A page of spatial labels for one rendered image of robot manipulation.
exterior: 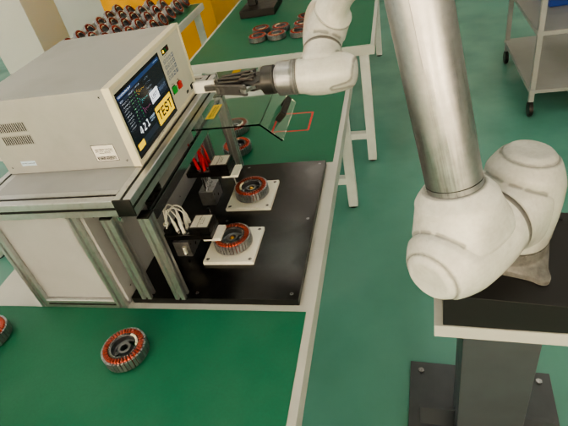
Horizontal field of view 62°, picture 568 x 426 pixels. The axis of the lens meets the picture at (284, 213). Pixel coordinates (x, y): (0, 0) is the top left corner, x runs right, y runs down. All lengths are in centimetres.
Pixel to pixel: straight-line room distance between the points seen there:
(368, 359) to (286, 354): 91
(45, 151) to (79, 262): 29
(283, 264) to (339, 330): 86
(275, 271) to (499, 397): 71
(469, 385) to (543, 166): 70
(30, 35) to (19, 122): 393
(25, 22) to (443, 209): 469
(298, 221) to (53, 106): 72
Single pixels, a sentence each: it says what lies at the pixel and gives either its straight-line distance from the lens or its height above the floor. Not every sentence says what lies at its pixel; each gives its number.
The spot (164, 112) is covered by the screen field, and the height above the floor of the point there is 116.
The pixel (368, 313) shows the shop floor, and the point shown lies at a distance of 216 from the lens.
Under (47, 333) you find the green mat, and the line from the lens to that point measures 148.
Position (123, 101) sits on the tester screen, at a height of 127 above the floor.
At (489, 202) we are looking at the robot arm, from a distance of 88.
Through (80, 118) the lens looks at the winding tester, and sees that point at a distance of 122.
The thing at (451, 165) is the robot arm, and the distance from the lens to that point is 84.
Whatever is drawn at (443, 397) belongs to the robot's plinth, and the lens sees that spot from 192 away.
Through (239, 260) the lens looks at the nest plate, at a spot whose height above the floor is 78.
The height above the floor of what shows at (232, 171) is 88.
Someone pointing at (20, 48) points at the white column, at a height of 60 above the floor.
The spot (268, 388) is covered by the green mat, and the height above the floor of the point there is 75.
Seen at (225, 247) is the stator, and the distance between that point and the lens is 135.
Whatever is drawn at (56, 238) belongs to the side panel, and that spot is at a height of 100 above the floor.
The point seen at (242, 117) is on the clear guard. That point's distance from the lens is 142.
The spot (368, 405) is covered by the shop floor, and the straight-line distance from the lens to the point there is 192.
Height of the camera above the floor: 167
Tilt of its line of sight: 37 degrees down
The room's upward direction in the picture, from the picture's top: 13 degrees counter-clockwise
